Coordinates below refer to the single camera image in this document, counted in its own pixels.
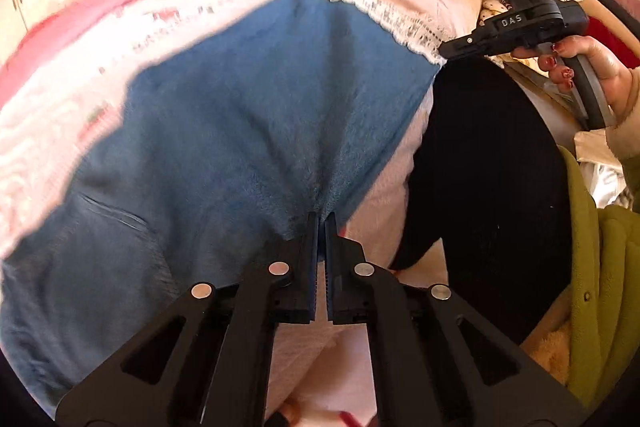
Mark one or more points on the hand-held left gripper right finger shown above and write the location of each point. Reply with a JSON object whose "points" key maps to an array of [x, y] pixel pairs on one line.
{"points": [[331, 272]]}

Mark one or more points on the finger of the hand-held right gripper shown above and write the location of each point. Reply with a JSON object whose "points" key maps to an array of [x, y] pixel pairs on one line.
{"points": [[460, 47]]}

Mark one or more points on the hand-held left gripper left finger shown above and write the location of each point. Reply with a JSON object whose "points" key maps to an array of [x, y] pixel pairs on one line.
{"points": [[311, 272]]}

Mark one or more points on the blue denim pants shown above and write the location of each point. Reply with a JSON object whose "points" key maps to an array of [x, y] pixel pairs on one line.
{"points": [[225, 122]]}

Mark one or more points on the person's right forearm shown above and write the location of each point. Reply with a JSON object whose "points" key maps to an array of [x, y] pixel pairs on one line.
{"points": [[625, 142]]}

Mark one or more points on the person's right hand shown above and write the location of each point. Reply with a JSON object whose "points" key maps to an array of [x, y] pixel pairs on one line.
{"points": [[600, 67]]}

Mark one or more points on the red cloth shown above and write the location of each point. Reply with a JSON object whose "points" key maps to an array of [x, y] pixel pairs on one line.
{"points": [[615, 42]]}

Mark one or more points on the black cloth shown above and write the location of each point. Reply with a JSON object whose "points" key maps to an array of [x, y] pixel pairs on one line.
{"points": [[495, 187]]}

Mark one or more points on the cream fluffy cloth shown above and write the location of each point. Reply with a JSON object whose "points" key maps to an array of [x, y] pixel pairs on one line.
{"points": [[547, 352]]}

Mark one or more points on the olive green fleece jacket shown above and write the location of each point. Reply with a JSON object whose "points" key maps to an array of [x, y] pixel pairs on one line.
{"points": [[605, 287]]}

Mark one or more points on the pink strawberry print bed sheet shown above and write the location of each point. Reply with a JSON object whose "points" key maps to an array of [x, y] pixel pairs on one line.
{"points": [[65, 122]]}

